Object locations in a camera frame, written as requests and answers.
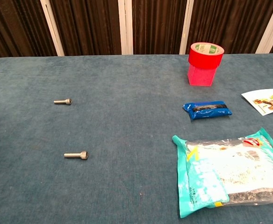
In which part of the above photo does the teal snack bag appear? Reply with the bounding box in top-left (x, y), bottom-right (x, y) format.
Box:
top-left (172, 127), bottom-right (273, 219)

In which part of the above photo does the pink hexagonal block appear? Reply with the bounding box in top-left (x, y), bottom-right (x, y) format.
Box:
top-left (187, 64), bottom-right (219, 87)

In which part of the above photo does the teal felt table cover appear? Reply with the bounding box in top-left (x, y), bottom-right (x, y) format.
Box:
top-left (0, 53), bottom-right (273, 224)

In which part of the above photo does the white partition post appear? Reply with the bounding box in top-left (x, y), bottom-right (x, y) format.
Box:
top-left (117, 0), bottom-right (134, 56)
top-left (179, 0), bottom-right (195, 55)
top-left (40, 0), bottom-right (65, 56)
top-left (255, 0), bottom-right (273, 54)

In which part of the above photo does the silver bolt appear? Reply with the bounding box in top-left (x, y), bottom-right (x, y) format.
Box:
top-left (53, 98), bottom-right (73, 105)
top-left (64, 150), bottom-right (89, 161)

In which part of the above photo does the red tape roll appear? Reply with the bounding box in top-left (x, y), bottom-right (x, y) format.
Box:
top-left (188, 42), bottom-right (225, 70)

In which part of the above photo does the white picture card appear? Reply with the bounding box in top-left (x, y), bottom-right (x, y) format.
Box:
top-left (241, 88), bottom-right (273, 116)

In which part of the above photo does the blue cookie packet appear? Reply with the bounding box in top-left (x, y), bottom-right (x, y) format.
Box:
top-left (182, 100), bottom-right (233, 121)

